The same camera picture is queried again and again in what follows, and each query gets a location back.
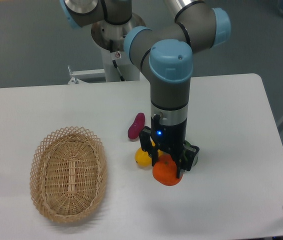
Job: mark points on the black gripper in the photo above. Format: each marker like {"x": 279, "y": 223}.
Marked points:
{"x": 169, "y": 139}

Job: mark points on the orange fruit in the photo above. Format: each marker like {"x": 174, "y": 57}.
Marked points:
{"x": 165, "y": 171}

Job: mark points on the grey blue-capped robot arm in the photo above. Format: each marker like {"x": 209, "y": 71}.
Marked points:
{"x": 165, "y": 59}

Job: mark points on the yellow lemon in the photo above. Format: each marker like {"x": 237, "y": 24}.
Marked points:
{"x": 142, "y": 158}

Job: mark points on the green fruit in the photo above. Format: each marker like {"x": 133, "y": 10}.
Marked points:
{"x": 190, "y": 154}

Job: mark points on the purple sweet potato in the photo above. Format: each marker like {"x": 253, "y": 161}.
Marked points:
{"x": 136, "y": 127}

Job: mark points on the woven wicker basket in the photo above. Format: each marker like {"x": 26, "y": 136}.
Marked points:
{"x": 68, "y": 175}

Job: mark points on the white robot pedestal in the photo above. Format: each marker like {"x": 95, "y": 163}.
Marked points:
{"x": 117, "y": 66}

